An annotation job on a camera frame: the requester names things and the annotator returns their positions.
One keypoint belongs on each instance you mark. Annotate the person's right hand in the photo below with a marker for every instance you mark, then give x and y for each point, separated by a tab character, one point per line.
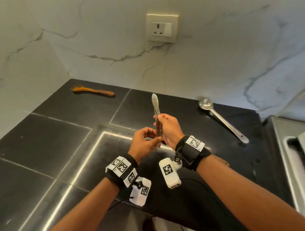
171	129

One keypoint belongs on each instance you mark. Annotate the person's left hand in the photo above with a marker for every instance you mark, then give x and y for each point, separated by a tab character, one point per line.
141	145

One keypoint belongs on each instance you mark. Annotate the steel table knife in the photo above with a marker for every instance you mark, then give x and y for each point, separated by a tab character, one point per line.
155	101
157	131

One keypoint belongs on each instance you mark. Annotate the large steel ladle spoon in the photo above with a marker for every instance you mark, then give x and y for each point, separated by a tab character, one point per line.
206	104

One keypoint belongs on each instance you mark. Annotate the dark wooden spoon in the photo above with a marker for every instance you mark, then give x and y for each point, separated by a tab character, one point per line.
221	160

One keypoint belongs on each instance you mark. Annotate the orange wooden spatula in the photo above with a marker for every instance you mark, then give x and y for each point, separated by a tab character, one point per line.
93	90

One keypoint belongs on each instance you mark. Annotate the person's left forearm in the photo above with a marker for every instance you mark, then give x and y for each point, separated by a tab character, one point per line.
88	209

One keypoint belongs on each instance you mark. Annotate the person's right forearm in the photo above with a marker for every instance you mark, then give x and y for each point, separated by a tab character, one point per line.
250	197

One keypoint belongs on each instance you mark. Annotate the black right wristband with markers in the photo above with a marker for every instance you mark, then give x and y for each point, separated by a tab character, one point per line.
193	152

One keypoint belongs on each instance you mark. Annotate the black wristband with markers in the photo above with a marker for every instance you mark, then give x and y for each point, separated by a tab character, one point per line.
193	152
121	171

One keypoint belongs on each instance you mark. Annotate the black left wristband with markers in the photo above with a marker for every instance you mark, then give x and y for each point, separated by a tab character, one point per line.
121	171

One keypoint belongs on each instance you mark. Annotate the white drip tray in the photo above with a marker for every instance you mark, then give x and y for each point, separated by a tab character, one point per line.
292	166

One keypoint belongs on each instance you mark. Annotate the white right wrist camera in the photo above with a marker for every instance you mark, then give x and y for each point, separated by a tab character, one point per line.
170	173

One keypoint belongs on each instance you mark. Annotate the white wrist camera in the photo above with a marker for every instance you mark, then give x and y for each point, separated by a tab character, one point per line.
170	173
141	192

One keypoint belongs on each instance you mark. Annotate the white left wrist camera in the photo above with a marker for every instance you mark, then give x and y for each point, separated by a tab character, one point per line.
141	192

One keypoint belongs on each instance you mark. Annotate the empty white wall socket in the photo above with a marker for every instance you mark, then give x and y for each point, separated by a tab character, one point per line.
162	28

